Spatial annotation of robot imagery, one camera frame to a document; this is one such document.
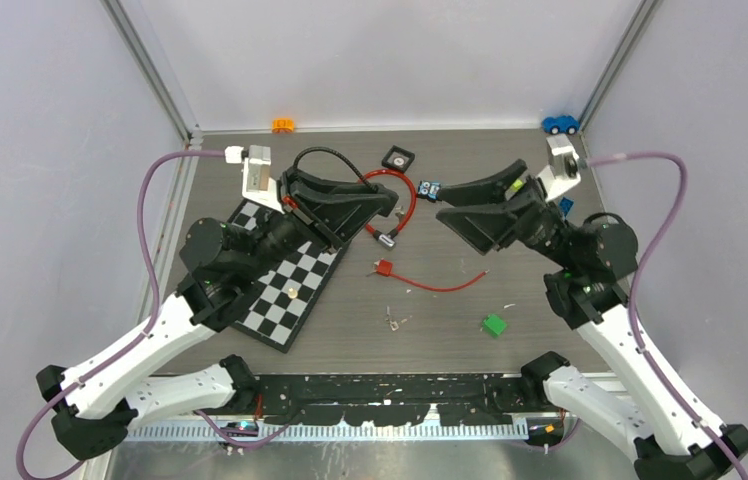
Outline black white checkerboard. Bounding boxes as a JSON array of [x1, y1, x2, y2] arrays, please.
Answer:
[[224, 198, 349, 354]]

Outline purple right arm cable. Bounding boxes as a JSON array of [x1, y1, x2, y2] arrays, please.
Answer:
[[576, 150, 748, 480]]

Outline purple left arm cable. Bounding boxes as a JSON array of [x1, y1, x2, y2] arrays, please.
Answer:
[[14, 146, 245, 480]]

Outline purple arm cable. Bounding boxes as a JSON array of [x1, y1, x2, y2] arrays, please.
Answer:
[[576, 150, 748, 480], [14, 146, 245, 480]]

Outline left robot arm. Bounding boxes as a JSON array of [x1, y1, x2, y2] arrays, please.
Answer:
[[37, 168, 398, 460]]

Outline small black cable padlock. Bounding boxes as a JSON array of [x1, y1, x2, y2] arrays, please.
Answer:
[[289, 146, 399, 217]]

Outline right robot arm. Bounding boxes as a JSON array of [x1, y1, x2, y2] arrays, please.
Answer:
[[437, 160, 748, 479]]

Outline red cable lock chrome cylinder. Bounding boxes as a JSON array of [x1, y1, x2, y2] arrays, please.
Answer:
[[364, 168, 417, 250]]

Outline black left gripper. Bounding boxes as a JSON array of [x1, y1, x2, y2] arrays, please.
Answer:
[[237, 167, 389, 282]]

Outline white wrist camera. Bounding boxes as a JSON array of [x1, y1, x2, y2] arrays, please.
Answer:
[[242, 145, 283, 212], [536, 134, 581, 202]]

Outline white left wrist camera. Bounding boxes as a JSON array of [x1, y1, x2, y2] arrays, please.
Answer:
[[242, 145, 283, 212]]

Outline orange toy car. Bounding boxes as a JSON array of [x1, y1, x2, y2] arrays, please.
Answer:
[[271, 117, 296, 134]]

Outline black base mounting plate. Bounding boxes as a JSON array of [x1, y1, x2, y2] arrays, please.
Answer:
[[193, 372, 587, 429]]

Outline blue owl toy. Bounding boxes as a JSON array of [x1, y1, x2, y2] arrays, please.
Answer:
[[416, 181, 441, 203]]

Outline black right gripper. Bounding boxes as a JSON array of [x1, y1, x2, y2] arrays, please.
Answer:
[[435, 158, 578, 269]]

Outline black square framed box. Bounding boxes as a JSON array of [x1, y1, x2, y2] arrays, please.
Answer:
[[381, 145, 416, 174]]

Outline blue lego brick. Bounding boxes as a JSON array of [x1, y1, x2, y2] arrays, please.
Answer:
[[558, 197, 574, 218]]

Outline blue toy car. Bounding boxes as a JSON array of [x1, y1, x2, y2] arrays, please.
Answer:
[[541, 115, 580, 135]]

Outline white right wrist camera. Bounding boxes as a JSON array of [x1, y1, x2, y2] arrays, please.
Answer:
[[536, 134, 581, 202]]

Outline silver keys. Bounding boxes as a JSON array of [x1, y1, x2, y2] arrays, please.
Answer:
[[384, 306, 413, 332]]

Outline dark green cube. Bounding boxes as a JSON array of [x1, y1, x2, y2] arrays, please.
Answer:
[[481, 314, 508, 338]]

